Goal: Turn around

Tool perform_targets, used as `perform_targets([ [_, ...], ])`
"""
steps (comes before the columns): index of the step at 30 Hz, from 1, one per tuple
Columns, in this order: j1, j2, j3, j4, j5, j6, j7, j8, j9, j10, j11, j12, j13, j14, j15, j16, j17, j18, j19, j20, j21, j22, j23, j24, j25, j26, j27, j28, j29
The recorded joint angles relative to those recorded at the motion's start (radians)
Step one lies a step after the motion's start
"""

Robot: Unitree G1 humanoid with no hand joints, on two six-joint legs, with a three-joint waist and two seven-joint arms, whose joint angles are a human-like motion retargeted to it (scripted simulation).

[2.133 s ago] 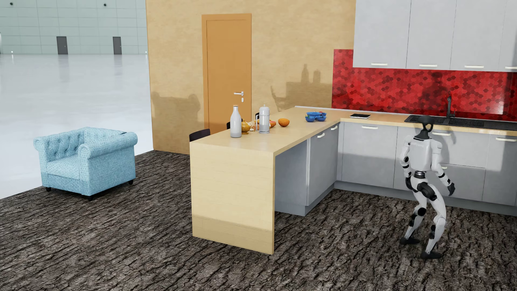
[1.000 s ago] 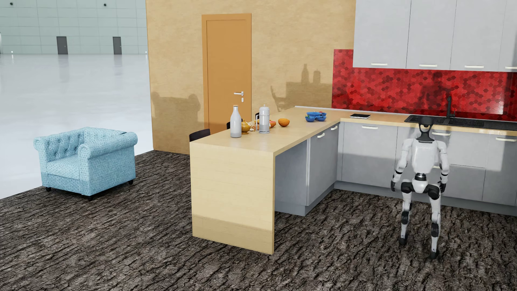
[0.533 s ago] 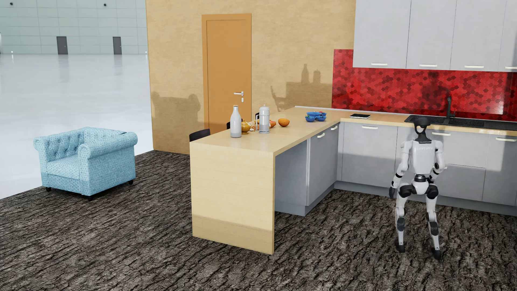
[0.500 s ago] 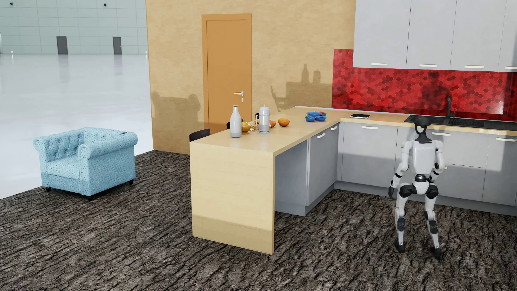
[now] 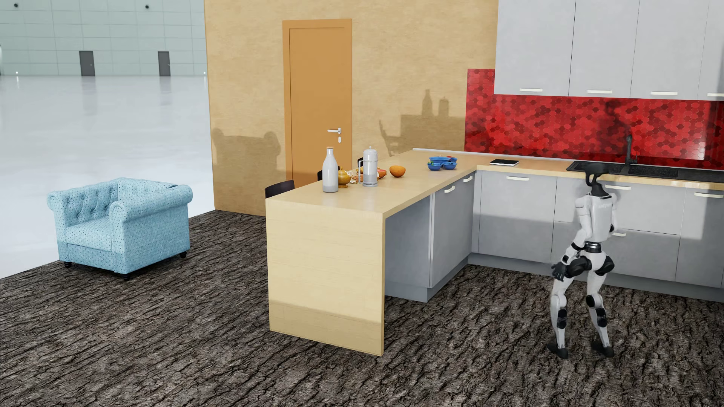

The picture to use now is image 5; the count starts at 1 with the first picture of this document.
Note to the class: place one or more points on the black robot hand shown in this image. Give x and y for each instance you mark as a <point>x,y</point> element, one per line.
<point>559,272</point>

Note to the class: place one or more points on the white humanoid robot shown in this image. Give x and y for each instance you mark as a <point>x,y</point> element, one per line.
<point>593,217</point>

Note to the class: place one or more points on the grey base cabinet door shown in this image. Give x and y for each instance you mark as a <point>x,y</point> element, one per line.
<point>701,237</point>
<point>516,217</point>

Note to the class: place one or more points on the grey base drawer unit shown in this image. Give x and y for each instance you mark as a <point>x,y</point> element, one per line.
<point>645,226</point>

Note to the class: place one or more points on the white tablet with dark screen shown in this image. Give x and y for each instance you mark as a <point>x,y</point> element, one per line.
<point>504,162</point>

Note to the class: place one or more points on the grey peninsula base cabinet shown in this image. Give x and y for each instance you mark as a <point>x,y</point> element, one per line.
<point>435,237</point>

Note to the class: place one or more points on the black kitchen sink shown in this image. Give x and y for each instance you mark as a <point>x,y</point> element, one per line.
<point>656,170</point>

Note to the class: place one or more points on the black kitchen faucet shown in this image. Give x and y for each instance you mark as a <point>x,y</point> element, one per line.
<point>629,150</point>

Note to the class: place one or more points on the red hexagon tile backsplash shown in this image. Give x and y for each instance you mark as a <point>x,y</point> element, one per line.
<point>565,127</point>

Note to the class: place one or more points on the large blue bowl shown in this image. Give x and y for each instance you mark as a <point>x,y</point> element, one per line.
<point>443,160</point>

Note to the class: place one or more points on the white french press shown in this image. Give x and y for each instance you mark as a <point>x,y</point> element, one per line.
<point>370,168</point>

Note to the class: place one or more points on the plate of pastries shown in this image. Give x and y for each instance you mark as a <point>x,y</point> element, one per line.
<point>356,176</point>

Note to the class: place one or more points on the light wood kitchen peninsula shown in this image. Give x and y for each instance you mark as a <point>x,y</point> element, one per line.
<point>333,254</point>

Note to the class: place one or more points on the grey upper cabinet door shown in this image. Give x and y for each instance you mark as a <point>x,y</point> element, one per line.
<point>603,48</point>
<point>714,48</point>
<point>668,48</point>
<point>534,45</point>

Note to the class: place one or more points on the small golden teapot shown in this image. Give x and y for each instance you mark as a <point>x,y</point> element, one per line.
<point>343,178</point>

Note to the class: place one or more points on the white milk bottle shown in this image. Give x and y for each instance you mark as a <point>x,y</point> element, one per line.
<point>330,172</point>

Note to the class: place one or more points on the black chair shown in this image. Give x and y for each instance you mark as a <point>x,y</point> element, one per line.
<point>279,187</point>
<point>321,174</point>

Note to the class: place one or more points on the orange wooden door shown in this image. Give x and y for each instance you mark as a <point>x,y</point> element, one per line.
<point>320,102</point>

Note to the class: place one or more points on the light blue tufted armchair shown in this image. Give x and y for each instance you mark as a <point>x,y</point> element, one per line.
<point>121,226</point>

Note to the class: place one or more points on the dark grey hall door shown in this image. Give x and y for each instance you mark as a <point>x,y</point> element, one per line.
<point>86,63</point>
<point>164,63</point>

